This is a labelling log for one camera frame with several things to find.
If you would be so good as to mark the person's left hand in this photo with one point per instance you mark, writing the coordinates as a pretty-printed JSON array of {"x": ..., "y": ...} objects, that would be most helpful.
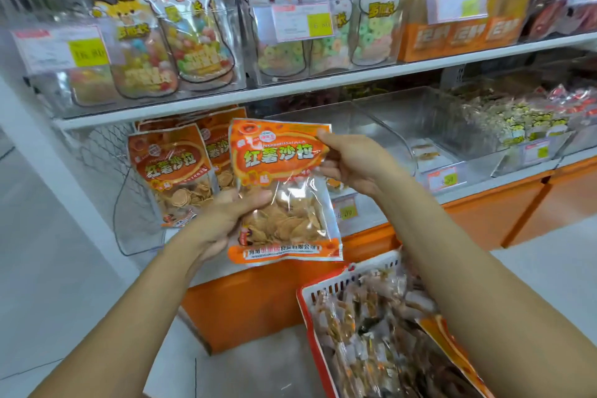
[{"x": 219, "y": 230}]

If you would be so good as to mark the person's right hand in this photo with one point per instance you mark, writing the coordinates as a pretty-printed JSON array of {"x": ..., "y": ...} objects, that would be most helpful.
[{"x": 359, "y": 162}]

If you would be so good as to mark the white snack shelf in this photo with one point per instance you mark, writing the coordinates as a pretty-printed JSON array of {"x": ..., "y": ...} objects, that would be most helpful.
[{"x": 373, "y": 78}]

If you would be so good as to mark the white red-rimmed shopping basket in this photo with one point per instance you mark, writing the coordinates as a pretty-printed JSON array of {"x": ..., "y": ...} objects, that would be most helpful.
[{"x": 311, "y": 337}]

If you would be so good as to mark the pile of small brown snacks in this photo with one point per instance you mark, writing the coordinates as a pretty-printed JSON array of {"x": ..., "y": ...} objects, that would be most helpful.
[{"x": 373, "y": 346}]

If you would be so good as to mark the person's right forearm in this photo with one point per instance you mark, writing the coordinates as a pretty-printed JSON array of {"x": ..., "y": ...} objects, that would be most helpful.
[{"x": 485, "y": 300}]

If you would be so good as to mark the person's left forearm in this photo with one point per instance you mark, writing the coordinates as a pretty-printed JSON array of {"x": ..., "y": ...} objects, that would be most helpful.
[{"x": 121, "y": 337}]

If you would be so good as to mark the small yellow wrapped snack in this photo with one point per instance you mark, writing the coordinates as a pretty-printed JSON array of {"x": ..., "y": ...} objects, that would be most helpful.
[{"x": 424, "y": 152}]

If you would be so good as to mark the orange shelf base panel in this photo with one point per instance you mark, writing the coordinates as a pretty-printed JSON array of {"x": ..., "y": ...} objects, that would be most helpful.
[{"x": 252, "y": 304}]

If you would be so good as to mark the orange label snack bag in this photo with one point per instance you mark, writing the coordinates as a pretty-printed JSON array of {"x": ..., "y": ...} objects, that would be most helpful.
[
  {"x": 424, "y": 38},
  {"x": 513, "y": 29},
  {"x": 471, "y": 36}
]

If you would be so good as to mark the yellow hamster snack packets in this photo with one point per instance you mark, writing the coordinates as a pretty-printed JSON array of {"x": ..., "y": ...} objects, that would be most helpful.
[{"x": 513, "y": 122}]

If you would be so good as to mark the white yellow price tag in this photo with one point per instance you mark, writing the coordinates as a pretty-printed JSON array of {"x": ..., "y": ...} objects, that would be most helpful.
[
  {"x": 535, "y": 151},
  {"x": 348, "y": 211},
  {"x": 444, "y": 178},
  {"x": 457, "y": 4},
  {"x": 47, "y": 50},
  {"x": 298, "y": 22}
]

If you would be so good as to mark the yellow cat candy bag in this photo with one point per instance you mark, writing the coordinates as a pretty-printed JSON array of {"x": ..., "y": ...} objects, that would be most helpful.
[
  {"x": 93, "y": 87},
  {"x": 196, "y": 48},
  {"x": 140, "y": 66}
]

